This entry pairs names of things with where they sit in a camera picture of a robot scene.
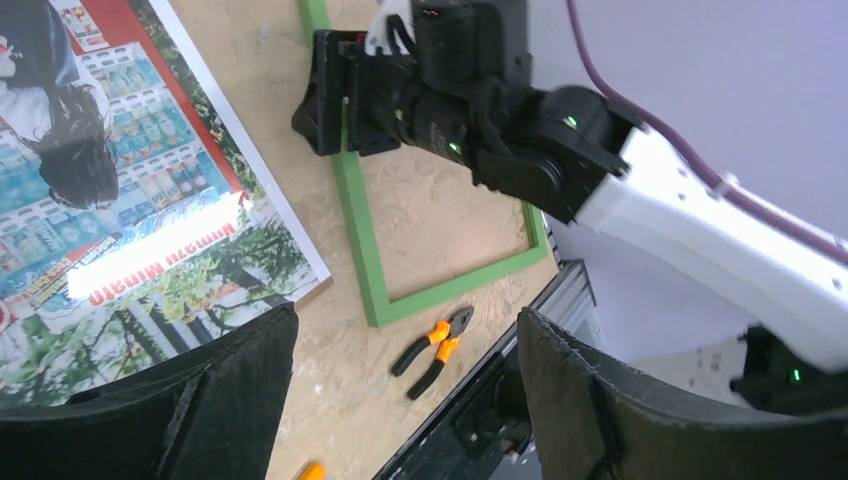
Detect orange black pliers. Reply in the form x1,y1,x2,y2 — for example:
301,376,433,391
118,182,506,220
389,304,476,402

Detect brown fibreboard backing panel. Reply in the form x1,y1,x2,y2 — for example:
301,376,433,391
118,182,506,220
293,277,334,312

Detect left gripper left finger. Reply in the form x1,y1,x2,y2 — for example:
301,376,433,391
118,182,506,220
1,303,298,479

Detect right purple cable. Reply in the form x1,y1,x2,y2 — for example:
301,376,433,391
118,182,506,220
564,0,848,266

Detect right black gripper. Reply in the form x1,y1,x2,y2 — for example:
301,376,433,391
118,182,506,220
291,29,424,156

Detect orange handle screwdriver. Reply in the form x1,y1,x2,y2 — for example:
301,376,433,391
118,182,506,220
296,462,327,480

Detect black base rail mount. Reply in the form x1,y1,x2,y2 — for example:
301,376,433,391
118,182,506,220
374,260,601,479

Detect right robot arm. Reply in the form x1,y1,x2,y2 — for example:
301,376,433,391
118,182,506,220
291,1,847,415

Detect colourful printed photo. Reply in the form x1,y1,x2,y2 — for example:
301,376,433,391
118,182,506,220
1,1,330,410

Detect green picture frame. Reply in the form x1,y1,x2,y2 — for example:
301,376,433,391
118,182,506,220
296,0,552,329

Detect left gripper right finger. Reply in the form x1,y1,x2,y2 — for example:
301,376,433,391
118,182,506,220
517,308,847,479

